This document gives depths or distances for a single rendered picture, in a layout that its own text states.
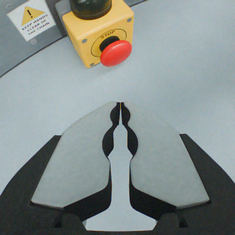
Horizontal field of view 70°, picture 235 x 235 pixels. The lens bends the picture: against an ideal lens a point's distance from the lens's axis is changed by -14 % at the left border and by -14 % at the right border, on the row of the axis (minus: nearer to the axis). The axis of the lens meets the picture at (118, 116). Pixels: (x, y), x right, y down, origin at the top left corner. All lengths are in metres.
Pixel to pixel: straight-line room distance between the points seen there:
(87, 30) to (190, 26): 0.18
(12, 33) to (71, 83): 0.10
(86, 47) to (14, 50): 0.11
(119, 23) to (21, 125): 0.18
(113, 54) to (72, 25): 0.05
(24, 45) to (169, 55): 0.20
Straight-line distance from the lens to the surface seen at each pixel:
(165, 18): 0.32
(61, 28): 0.28
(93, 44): 0.22
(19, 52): 0.28
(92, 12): 0.20
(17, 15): 0.24
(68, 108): 0.25
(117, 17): 0.21
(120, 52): 0.21
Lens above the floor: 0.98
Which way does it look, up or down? 78 degrees down
